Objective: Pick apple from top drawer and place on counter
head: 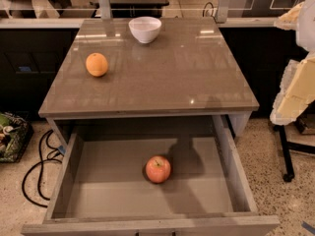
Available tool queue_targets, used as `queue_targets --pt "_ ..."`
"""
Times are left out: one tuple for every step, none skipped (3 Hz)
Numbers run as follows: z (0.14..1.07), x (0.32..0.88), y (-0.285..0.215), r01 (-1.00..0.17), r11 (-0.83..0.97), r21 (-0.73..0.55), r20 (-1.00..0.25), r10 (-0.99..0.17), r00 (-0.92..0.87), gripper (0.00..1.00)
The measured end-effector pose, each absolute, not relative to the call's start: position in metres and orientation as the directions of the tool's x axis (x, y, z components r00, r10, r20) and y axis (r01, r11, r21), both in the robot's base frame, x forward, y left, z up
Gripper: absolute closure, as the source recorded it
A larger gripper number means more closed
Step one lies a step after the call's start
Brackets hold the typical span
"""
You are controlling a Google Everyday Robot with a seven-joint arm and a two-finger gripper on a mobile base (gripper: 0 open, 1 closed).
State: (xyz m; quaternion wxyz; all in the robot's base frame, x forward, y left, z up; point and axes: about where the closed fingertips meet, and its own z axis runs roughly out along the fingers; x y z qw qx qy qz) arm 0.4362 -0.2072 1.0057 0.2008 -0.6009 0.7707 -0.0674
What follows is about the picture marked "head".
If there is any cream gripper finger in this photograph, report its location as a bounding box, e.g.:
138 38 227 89
270 57 315 126
274 2 303 30

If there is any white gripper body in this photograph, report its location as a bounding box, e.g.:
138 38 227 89
296 0 315 52

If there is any red apple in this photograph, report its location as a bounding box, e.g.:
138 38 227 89
146 155 171 184

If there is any grey counter cabinet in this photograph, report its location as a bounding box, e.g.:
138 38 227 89
39 18 259 144

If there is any grey open drawer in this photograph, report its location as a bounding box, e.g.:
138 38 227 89
22 116 279 236

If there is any black stand leg with caster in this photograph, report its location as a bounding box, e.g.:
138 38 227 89
274 125 315 182

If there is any white ceramic bowl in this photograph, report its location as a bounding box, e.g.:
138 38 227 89
129 17 161 43

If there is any dark background table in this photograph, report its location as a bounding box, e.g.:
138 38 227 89
109 0 169 18

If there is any orange fruit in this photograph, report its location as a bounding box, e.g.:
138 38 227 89
86 53 108 77

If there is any dark basket with items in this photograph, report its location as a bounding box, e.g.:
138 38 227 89
0 112 33 163

